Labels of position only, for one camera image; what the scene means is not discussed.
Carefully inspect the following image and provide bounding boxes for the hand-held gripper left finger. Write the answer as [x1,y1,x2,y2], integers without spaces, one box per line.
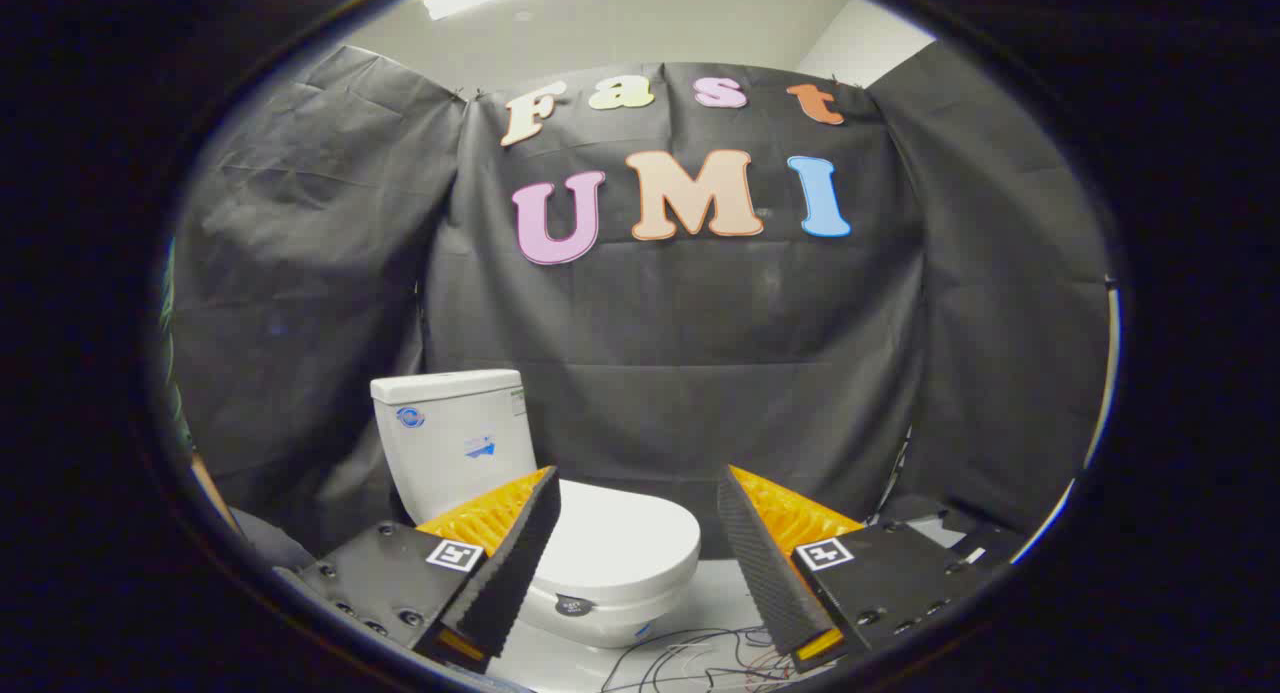
[275,465,563,674]

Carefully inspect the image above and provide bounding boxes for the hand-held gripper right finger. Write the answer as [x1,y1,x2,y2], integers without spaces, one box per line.
[717,464,1001,674]

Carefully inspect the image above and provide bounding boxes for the white toilet lid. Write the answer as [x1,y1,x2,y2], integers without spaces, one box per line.
[528,478,702,608]

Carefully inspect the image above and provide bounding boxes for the black backdrop cloth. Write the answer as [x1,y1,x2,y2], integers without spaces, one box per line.
[170,41,1113,562]

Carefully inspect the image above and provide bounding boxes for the tangle of thin cables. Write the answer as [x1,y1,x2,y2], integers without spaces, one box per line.
[600,627,806,693]

